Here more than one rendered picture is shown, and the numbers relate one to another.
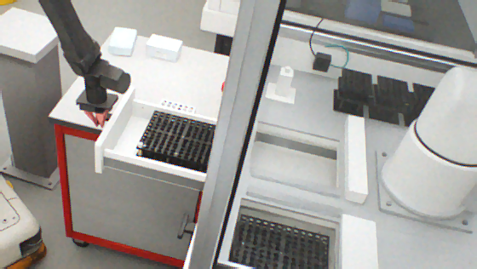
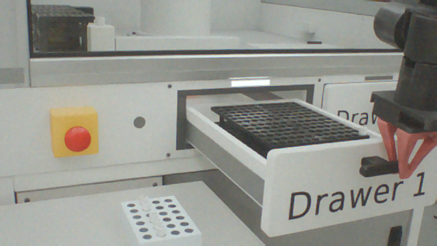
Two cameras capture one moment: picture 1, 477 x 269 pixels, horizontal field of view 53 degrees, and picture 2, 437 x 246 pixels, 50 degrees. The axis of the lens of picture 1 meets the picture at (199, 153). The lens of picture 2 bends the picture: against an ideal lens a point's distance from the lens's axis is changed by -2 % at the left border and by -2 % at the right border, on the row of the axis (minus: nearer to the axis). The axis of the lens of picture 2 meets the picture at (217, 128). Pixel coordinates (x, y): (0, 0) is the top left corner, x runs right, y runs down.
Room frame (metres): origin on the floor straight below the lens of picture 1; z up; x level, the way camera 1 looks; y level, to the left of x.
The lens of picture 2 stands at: (1.53, 0.66, 1.12)
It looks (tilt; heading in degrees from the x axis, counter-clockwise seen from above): 17 degrees down; 239
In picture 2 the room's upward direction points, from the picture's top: 3 degrees clockwise
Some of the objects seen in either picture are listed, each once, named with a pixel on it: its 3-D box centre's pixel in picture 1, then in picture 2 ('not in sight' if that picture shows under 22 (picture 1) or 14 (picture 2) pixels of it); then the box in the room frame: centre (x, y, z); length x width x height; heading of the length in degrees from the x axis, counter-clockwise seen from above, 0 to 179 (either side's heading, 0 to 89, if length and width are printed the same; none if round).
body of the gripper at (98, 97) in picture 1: (96, 92); (420, 88); (1.03, 0.30, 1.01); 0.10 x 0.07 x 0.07; 83
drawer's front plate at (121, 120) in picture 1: (116, 127); (360, 180); (1.06, 0.25, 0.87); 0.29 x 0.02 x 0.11; 174
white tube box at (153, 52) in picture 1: (163, 48); not in sight; (1.68, 0.21, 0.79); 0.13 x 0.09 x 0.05; 83
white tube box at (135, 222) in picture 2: (175, 113); (158, 229); (1.29, 0.10, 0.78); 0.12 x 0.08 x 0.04; 82
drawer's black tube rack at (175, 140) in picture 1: (181, 145); (283, 138); (1.04, 0.05, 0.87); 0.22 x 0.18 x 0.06; 84
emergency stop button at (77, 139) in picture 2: not in sight; (77, 138); (1.36, -0.05, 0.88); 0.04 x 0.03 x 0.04; 174
